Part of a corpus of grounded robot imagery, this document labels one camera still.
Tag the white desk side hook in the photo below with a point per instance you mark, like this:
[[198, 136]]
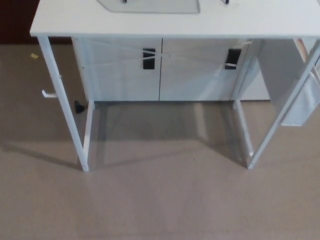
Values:
[[48, 94]]

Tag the white low cabinet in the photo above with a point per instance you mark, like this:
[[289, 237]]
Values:
[[120, 82]]

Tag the black rubber door stopper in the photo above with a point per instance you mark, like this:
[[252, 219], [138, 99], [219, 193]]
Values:
[[79, 107]]

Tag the cream white side cabinet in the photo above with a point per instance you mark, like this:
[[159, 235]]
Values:
[[255, 82]]

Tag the yellow paper scrap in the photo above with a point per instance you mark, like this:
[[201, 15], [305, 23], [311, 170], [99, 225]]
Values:
[[34, 55]]

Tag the dark brown wooden panel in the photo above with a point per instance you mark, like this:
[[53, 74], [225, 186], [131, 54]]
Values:
[[15, 20]]

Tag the white metal frame desk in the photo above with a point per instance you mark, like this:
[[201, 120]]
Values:
[[150, 25]]

